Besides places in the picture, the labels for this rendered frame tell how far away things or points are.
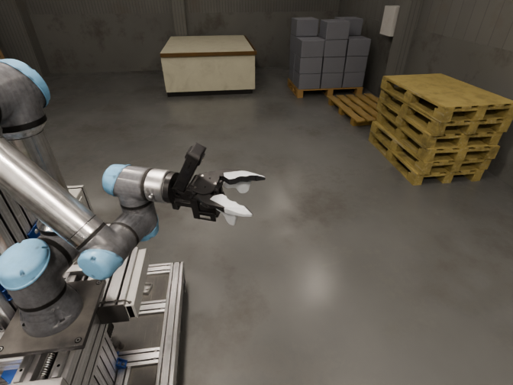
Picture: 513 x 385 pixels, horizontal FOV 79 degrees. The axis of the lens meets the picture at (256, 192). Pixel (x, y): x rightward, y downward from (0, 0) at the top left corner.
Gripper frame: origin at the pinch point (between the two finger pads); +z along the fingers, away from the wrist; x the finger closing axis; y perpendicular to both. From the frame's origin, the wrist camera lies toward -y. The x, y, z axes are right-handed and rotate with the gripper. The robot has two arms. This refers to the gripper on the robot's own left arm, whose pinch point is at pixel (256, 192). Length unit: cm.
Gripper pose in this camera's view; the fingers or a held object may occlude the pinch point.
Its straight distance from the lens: 64.9
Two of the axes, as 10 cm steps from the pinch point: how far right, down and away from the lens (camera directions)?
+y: 0.3, 7.5, 6.7
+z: 9.7, 1.4, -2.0
